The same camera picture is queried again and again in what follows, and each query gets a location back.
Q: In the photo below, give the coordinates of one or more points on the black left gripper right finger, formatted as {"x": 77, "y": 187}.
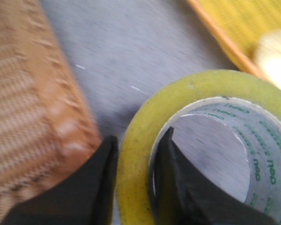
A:
{"x": 182, "y": 195}

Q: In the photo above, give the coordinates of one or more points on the yellow woven basket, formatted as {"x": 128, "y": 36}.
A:
{"x": 237, "y": 25}

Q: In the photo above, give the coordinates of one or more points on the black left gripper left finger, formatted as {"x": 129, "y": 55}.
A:
{"x": 84, "y": 198}

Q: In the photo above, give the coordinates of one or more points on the brown wicker basket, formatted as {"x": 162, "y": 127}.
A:
{"x": 46, "y": 129}

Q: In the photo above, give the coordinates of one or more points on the yellow tape roll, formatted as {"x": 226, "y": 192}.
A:
{"x": 227, "y": 124}

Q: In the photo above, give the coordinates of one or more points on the pale round object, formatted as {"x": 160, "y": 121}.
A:
{"x": 267, "y": 56}

